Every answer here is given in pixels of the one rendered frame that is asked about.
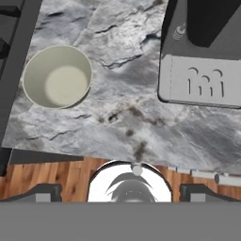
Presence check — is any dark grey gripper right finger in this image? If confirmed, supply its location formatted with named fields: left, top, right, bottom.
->
left=179, top=183, right=241, bottom=202

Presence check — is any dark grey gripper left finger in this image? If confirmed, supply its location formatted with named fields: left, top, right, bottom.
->
left=0, top=183, right=62, bottom=202

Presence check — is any cream white bowl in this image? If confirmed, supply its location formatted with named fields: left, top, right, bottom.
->
left=22, top=44, right=94, bottom=110

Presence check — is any round white and black object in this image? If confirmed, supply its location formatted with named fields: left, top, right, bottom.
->
left=87, top=159, right=173, bottom=202

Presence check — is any grey coffee machine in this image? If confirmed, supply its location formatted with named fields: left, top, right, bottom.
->
left=157, top=0, right=241, bottom=110

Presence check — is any black hob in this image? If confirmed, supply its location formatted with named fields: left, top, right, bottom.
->
left=0, top=0, right=43, bottom=177

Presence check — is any grey cylindrical drawer handle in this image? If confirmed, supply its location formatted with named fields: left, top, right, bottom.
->
left=167, top=166, right=241, bottom=188

